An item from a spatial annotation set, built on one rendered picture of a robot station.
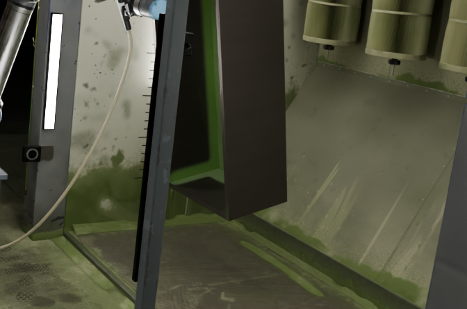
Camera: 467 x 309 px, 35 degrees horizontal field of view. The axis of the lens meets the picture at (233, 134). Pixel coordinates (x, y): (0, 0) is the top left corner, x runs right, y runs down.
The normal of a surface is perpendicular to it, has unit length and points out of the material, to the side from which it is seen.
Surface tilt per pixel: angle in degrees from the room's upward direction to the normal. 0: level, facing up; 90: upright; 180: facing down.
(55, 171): 90
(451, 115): 57
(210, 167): 90
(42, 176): 90
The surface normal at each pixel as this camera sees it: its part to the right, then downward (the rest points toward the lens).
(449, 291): -0.83, 0.01
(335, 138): -0.62, -0.52
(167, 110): 0.55, 0.24
